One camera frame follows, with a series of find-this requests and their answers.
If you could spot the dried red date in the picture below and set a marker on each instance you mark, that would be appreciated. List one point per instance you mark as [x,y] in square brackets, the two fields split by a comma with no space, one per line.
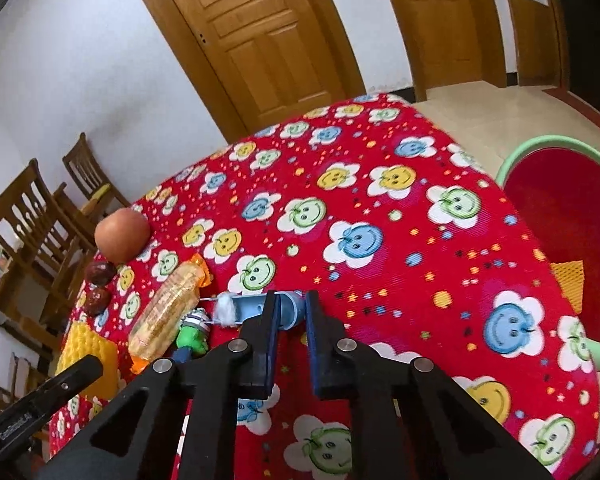
[97,301]
[101,273]

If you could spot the apple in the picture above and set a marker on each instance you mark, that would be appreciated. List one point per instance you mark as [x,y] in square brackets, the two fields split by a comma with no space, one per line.
[122,235]

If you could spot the green bin with red liner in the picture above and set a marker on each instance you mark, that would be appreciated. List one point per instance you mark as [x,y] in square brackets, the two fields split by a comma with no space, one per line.
[555,200]

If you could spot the wooden door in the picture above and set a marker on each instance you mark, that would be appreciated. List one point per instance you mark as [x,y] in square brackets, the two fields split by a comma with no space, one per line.
[435,15]
[260,35]

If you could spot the green plastic toy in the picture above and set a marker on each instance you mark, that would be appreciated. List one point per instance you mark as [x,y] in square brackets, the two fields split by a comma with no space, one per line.
[194,340]

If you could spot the red flower printed tablecloth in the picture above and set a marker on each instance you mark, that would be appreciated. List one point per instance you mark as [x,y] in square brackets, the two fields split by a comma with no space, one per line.
[380,210]

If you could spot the low wooden door panel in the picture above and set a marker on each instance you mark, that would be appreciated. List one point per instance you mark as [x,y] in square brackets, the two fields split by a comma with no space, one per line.
[532,40]

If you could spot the clear snack packet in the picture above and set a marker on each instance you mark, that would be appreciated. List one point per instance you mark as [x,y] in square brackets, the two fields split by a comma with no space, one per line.
[165,310]

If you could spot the yellow foam fruit net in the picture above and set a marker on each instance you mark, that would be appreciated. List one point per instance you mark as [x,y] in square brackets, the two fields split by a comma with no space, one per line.
[87,355]
[569,282]

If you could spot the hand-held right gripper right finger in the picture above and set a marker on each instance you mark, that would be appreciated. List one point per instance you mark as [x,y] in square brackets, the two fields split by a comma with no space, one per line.
[316,360]

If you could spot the light blue plastic tube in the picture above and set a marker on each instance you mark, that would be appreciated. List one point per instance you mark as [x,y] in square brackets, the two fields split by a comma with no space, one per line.
[250,310]

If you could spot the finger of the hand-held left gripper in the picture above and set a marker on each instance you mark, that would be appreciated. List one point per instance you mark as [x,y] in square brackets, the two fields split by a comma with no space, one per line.
[45,400]

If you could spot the dark doorway with wooden frame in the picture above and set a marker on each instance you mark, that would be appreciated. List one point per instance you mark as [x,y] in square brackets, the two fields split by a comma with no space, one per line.
[590,25]

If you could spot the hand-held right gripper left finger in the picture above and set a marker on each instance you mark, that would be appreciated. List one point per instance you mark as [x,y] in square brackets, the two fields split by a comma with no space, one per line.
[272,355]

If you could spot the wooden chair with yellow cushion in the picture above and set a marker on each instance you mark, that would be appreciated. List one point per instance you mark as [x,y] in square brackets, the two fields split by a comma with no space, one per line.
[82,167]

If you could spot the white cotton wad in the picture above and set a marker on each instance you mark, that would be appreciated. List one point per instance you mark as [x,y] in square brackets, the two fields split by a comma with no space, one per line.
[225,309]

